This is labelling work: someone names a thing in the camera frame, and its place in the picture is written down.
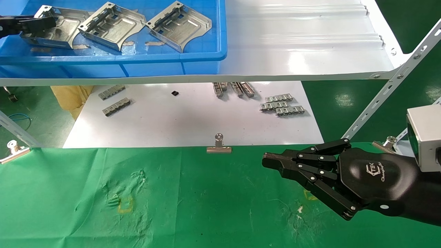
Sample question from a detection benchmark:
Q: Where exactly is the blue plastic bin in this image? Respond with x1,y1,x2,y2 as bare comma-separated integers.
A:
0,0,228,79

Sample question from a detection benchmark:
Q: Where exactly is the yellow plastic bag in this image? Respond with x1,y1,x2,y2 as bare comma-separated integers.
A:
50,85,94,121

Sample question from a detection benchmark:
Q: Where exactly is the blue cable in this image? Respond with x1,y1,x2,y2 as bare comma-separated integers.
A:
6,113,32,122

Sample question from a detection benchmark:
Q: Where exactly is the white metal shelf board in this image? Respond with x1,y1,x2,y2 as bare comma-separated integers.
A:
0,0,412,87

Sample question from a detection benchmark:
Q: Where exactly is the grey metal rail piece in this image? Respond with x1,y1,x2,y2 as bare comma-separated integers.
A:
230,82,244,98
239,82,256,98
212,82,228,99

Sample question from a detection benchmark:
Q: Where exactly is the green table cloth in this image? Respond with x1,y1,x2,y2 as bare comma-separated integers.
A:
0,142,441,248

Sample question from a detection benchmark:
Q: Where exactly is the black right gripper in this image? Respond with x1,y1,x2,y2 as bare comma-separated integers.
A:
263,138,420,221

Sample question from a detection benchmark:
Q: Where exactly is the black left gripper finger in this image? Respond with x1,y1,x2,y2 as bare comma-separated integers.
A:
0,26,52,39
0,15,58,28

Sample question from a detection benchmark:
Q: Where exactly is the black plug with cable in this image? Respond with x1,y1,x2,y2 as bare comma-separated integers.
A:
3,86,19,103

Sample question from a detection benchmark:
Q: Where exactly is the silver sheet metal bracket part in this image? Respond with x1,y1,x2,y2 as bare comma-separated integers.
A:
77,2,147,52
144,1,213,53
20,5,92,49

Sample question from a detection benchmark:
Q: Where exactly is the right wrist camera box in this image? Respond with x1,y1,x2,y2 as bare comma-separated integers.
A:
406,105,441,172

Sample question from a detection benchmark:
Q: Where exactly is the grey metal link strip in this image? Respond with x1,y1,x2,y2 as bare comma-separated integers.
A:
275,105,306,116
98,85,126,101
259,101,288,112
264,93,294,103
102,97,132,117

